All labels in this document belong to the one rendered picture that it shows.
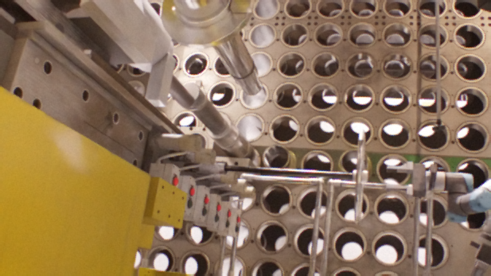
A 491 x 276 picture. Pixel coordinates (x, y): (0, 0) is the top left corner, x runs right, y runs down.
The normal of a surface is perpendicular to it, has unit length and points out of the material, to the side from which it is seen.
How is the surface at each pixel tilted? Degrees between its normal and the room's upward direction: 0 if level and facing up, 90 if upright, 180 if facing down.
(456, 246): 90
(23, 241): 90
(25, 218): 90
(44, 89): 90
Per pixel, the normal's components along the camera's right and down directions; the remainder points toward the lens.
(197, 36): -0.23, -0.33
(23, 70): 0.96, 0.04
